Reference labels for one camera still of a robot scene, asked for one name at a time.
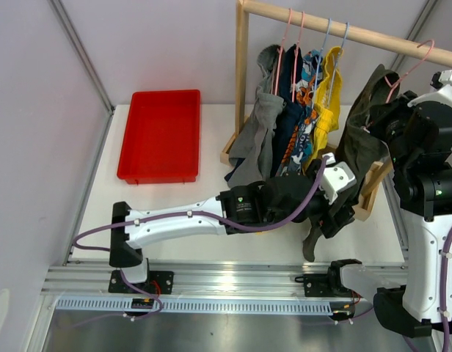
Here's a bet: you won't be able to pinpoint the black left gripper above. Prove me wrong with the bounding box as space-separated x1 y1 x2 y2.
267 160 354 238

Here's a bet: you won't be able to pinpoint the olive green shorts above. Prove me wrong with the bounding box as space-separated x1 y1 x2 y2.
302 64 399 262

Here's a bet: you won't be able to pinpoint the yellow shorts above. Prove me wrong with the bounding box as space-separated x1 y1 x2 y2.
303 46 343 170

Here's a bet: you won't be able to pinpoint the pink hanger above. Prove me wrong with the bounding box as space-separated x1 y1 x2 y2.
384 39 435 103
291 11 306 103
271 9 292 95

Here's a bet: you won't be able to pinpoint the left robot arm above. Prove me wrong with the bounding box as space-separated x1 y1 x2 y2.
109 161 356 293

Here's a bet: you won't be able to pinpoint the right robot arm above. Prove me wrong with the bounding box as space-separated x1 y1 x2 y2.
326 85 452 337

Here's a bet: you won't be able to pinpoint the patterned blue orange shorts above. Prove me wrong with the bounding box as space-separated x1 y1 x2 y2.
271 45 319 177

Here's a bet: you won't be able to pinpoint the grey shorts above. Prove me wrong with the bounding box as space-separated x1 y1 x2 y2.
225 45 285 188

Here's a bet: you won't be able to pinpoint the navy blue shorts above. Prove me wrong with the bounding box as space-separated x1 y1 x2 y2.
225 45 302 188

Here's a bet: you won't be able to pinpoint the wooden clothes rack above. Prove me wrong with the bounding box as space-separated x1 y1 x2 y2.
219 0 452 222

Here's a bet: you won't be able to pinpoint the red plastic bin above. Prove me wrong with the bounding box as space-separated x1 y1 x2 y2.
117 89 201 185

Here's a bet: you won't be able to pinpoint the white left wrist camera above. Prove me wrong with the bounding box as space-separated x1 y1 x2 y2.
319 153 357 205

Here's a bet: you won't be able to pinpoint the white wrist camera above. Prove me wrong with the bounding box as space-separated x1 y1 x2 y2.
319 153 357 205
407 70 452 108

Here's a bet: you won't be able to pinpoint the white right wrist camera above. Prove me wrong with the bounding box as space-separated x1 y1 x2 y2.
407 70 452 108

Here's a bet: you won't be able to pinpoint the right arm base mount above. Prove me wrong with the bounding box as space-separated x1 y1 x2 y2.
294 274 360 298

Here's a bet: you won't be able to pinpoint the aluminium mounting rail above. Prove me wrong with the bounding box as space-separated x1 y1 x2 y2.
41 260 329 300

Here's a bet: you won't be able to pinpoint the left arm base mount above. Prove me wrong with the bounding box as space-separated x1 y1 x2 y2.
108 270 174 295

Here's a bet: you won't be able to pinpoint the slotted cable duct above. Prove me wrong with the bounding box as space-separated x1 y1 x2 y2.
55 296 350 316

